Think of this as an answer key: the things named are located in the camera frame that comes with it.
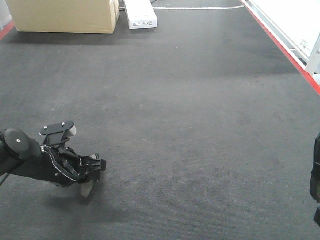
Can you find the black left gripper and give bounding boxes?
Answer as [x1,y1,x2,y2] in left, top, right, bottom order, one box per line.
[39,146,107,187]

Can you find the dark brake pad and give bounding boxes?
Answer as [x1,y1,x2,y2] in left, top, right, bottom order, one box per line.
[80,180,97,199]

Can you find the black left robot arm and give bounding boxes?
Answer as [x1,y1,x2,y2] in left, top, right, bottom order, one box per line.
[0,128,107,188]

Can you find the black conveyor belt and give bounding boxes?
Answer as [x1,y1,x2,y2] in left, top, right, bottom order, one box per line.
[0,0,320,240]

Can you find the cardboard box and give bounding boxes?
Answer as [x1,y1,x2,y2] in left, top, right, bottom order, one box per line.
[6,0,120,34]

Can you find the white long box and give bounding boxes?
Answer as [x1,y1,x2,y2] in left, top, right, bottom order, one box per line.
[124,0,158,30]

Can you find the dark object at edge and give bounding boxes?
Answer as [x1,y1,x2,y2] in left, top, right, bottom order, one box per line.
[309,132,320,226]

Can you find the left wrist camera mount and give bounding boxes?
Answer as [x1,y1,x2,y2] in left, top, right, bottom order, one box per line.
[39,121,77,147]

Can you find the red conveyor frame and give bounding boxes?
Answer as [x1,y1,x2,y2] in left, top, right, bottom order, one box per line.
[0,3,320,93]

